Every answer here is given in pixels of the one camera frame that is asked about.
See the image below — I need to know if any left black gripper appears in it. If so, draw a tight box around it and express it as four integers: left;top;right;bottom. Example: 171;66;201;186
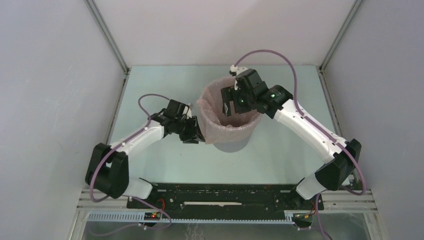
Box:
174;116;206;145

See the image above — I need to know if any pink plastic trash bag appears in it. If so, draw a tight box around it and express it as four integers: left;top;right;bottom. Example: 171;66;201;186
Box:
196;75;265;145

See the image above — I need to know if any grey trash bin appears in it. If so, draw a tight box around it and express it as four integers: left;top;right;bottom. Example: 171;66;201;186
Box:
198;76;265;154

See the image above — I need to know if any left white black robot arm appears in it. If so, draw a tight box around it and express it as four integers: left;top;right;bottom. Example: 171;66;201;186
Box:
85;99;205;208

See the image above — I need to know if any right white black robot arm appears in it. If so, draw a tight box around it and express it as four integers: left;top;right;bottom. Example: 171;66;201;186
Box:
221;66;362;209

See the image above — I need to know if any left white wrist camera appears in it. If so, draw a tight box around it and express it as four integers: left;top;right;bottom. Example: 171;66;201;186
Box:
185;103;193;118

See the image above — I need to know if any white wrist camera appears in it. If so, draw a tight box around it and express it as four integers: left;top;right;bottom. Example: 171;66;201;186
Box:
185;103;193;118
229;64;248;91

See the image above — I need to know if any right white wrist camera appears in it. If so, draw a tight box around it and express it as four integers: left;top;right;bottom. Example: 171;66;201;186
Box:
229;64;248;91

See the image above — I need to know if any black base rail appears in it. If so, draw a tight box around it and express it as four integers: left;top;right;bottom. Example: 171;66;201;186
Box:
146;183;324;220

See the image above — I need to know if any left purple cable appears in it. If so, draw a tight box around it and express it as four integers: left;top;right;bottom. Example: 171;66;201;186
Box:
89;93;191;229

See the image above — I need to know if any purple cable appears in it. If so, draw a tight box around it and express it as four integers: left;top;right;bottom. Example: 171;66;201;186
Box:
89;93;191;229
233;49;368;240

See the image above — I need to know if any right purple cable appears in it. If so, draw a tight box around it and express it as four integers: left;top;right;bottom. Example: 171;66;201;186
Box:
233;49;368;240

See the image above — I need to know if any white cable duct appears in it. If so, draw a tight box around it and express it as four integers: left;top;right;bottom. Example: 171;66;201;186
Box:
86;211;295;225

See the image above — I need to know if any left metal corner post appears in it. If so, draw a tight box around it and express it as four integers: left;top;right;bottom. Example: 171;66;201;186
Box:
84;0;130;75

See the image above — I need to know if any metal corner post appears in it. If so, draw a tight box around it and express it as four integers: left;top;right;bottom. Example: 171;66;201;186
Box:
84;0;130;75
319;0;365;72

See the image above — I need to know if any right metal corner post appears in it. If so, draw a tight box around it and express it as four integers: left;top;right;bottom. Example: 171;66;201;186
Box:
319;0;365;72

